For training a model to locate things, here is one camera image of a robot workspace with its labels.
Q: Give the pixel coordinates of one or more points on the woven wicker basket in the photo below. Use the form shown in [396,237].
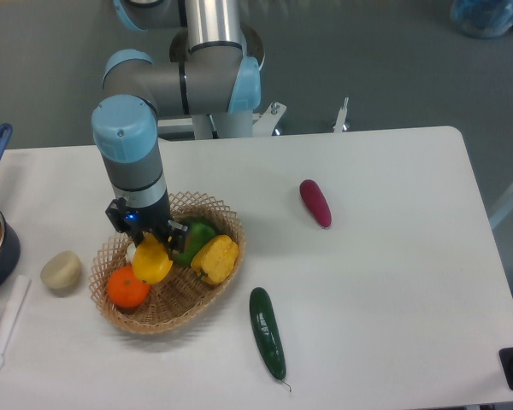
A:
[181,296]

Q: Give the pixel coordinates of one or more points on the blue plastic bag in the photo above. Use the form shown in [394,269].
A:
[482,19]

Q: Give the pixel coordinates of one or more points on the yellow bell pepper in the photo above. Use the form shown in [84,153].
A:
[215,261]

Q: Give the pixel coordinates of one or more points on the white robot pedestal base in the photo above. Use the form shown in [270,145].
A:
[240,125]

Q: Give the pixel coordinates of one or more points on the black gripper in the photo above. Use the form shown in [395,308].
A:
[155,219]

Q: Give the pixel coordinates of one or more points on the dark green cucumber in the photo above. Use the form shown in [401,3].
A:
[266,333]

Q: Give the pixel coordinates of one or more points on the orange mandarin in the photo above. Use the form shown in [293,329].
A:
[125,290]

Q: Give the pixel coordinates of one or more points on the purple sweet potato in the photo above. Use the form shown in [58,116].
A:
[315,202]

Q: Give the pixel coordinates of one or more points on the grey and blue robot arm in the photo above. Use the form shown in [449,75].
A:
[213,75]

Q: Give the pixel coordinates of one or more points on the beige potato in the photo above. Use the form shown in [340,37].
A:
[62,271]

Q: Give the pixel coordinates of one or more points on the green bok choy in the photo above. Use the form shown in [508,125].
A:
[201,231]

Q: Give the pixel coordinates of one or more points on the yellow mango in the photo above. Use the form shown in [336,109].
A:
[151,262]

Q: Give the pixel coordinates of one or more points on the white rolled cloth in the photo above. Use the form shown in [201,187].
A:
[11,311]

